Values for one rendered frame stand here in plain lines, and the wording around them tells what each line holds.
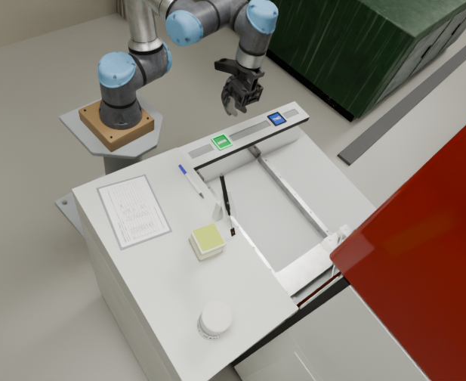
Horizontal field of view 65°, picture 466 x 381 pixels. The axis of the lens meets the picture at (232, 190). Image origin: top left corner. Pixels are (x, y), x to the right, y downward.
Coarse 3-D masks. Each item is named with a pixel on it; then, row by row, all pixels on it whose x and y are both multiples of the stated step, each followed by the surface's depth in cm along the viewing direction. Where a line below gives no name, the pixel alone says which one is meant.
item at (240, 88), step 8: (240, 72) 98; (248, 72) 95; (256, 72) 97; (264, 72) 96; (232, 80) 100; (240, 80) 100; (248, 80) 97; (256, 80) 97; (232, 88) 103; (240, 88) 99; (248, 88) 98; (256, 88) 99; (240, 96) 102; (248, 96) 100; (256, 96) 103; (240, 104) 101
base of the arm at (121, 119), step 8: (104, 104) 124; (128, 104) 124; (136, 104) 128; (104, 112) 126; (112, 112) 125; (120, 112) 125; (128, 112) 126; (136, 112) 129; (104, 120) 128; (112, 120) 127; (120, 120) 128; (128, 120) 128; (136, 120) 130; (112, 128) 129; (120, 128) 129; (128, 128) 130
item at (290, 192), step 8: (264, 160) 140; (264, 168) 141; (272, 168) 138; (272, 176) 139; (280, 176) 137; (280, 184) 137; (288, 184) 135; (288, 192) 135; (296, 200) 133; (304, 208) 131; (312, 216) 130; (312, 224) 131; (320, 224) 129; (320, 232) 129; (328, 232) 127
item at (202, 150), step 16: (272, 112) 139; (288, 112) 142; (304, 112) 143; (240, 128) 131; (256, 128) 133; (272, 128) 134; (192, 144) 122; (208, 144) 124; (240, 144) 126; (192, 160) 118; (208, 160) 120
